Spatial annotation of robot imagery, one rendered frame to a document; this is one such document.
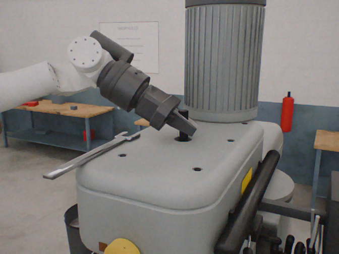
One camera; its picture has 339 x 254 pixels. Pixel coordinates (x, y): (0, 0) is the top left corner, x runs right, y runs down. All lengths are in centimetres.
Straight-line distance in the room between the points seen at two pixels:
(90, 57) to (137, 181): 27
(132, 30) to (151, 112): 507
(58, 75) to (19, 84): 9
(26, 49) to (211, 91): 673
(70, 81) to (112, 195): 31
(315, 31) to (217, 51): 405
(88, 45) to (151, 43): 485
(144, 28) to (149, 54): 42
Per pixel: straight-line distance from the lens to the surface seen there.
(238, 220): 55
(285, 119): 478
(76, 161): 55
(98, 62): 63
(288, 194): 123
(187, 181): 47
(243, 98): 80
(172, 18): 531
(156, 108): 61
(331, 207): 87
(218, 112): 79
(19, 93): 69
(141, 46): 559
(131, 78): 63
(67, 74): 73
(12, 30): 763
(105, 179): 51
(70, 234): 290
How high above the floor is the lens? 209
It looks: 15 degrees down
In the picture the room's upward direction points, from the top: straight up
